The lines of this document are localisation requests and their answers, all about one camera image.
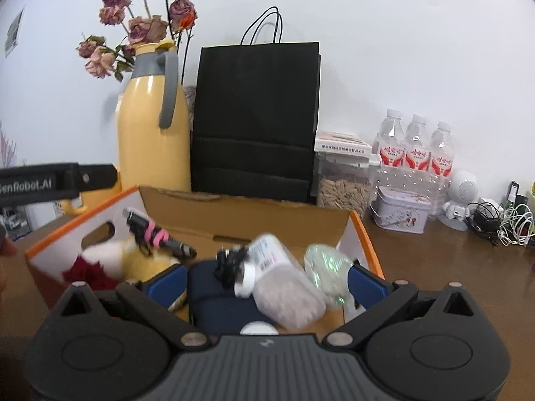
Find red cardboard box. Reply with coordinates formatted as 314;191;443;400
25;184;385;326

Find white cable tangle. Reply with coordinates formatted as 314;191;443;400
497;205;535;247

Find small white plastic case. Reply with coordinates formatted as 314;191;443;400
240;321;279;336

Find wall poster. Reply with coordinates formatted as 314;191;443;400
4;5;26;58

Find white robot figure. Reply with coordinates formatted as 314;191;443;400
437;170;478;231

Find black paper bag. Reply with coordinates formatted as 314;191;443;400
190;6;322;205

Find brown knitted item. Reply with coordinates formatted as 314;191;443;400
184;86;197;130

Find metal rolling cart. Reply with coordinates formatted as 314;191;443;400
0;200;63;241

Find dried pink roses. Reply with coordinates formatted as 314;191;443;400
76;0;198;82

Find yellow mug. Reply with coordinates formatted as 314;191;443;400
59;169;122;217

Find black power adapter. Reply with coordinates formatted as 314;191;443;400
506;181;531;210

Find red fabric flower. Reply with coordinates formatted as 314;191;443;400
63;258;122;291

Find clear crumpled plastic bag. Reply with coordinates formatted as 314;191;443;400
304;243;356;307

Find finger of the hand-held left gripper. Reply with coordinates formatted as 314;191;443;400
0;162;118;210

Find clear cotton swab container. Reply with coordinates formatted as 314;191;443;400
234;234;327;330

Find clear seed container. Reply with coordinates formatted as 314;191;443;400
313;130;379;220

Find yellow thermos jug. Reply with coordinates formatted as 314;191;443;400
116;38;192;195

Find navy blue fabric case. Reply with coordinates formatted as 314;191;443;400
187;259;285;337

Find white charger block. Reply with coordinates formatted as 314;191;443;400
478;197;504;214

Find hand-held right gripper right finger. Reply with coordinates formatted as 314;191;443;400
324;263;486;349

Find black cable tangle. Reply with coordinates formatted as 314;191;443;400
466;203;508;245

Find grey printed tin box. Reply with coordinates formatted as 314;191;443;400
370;186;432;235

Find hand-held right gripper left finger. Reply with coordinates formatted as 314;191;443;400
50;264;210;349

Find purple flower wall sticker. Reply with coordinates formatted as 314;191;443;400
0;119;18;168

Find yellow and white plush toy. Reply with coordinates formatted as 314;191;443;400
81;236;188;312

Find black stick with pink band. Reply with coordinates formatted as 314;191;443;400
122;207;197;260

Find person's left hand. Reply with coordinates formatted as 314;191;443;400
0;226;18;257

